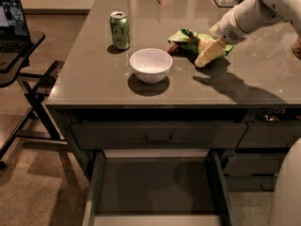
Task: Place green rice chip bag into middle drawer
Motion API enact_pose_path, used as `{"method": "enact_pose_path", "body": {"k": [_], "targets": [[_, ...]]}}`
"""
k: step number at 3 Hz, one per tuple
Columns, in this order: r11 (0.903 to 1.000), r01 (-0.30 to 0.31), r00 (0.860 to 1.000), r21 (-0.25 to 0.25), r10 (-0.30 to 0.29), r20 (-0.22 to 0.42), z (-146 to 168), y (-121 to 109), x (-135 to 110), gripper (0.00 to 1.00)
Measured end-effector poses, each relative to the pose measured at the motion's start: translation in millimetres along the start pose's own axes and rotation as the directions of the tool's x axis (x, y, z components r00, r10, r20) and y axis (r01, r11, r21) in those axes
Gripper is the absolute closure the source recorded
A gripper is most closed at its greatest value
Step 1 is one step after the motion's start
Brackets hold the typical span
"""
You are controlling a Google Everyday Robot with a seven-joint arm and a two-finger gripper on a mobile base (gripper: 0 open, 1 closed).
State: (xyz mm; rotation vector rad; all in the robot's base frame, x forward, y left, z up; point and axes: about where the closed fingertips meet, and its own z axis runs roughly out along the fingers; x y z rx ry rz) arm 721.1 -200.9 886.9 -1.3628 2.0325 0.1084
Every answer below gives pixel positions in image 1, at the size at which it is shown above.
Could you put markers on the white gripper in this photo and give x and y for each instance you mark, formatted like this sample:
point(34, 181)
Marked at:
point(226, 29)

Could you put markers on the green rice chip bag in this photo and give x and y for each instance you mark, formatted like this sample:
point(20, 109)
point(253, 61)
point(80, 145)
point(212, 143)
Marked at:
point(188, 40)

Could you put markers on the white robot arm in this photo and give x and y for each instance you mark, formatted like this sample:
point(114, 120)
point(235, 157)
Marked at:
point(286, 204)

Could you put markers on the right top drawer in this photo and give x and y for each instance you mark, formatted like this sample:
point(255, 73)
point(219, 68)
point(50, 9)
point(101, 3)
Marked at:
point(270, 134)

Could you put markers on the right middle drawer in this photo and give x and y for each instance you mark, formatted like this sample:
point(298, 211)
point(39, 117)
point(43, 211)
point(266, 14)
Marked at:
point(247, 163)

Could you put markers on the right bottom drawer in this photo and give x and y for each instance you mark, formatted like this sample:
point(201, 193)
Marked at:
point(265, 183)

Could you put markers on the closed top drawer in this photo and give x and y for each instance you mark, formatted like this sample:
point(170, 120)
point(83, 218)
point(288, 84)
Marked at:
point(130, 134)

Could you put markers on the open middle drawer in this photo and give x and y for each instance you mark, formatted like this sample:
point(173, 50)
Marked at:
point(158, 190)

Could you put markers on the white bowl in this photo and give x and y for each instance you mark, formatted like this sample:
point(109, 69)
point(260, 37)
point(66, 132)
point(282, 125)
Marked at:
point(151, 65)

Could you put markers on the green soda can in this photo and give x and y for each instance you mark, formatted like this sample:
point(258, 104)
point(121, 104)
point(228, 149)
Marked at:
point(120, 30)

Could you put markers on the black laptop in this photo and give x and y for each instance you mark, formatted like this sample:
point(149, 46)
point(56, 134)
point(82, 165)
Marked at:
point(15, 39)

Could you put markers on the black laptop stand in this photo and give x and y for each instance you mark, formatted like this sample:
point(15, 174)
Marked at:
point(35, 87)

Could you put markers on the black top drawer handle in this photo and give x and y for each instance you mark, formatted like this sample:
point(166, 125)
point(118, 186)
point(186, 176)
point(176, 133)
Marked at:
point(158, 141)

